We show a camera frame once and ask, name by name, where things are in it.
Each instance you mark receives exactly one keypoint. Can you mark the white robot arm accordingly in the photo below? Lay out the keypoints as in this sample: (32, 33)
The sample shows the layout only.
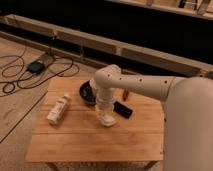
(188, 113)

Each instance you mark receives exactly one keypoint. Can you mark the small red-brown object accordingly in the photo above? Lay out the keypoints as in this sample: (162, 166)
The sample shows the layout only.
(125, 94)

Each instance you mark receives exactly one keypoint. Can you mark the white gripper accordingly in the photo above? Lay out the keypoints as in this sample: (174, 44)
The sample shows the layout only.
(104, 106)

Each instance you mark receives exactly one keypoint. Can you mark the dark power adapter box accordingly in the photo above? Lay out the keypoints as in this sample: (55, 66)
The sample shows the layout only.
(35, 67)

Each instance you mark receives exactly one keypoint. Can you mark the wooden table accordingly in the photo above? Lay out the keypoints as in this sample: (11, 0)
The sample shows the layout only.
(79, 137)

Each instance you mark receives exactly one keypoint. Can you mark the black rectangular box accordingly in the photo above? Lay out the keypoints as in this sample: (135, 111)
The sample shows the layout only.
(122, 110)

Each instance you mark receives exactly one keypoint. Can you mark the black bowl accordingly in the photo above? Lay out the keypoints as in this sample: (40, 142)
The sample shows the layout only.
(86, 94)

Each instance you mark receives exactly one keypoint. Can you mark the white sponge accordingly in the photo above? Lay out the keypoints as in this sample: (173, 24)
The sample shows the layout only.
(107, 120)

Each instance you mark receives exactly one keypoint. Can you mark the white plastic bottle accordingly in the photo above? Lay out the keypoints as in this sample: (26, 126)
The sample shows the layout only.
(56, 113)

